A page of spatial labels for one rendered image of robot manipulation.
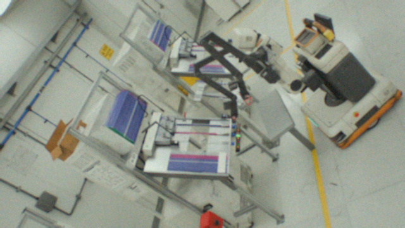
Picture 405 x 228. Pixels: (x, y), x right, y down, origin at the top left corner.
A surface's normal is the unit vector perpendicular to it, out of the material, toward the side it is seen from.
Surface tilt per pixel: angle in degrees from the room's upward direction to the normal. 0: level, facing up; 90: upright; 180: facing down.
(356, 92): 90
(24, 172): 90
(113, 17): 90
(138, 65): 90
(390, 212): 0
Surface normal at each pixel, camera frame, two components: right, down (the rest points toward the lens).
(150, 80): -0.09, 0.66
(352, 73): 0.18, 0.41
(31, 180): 0.70, -0.49
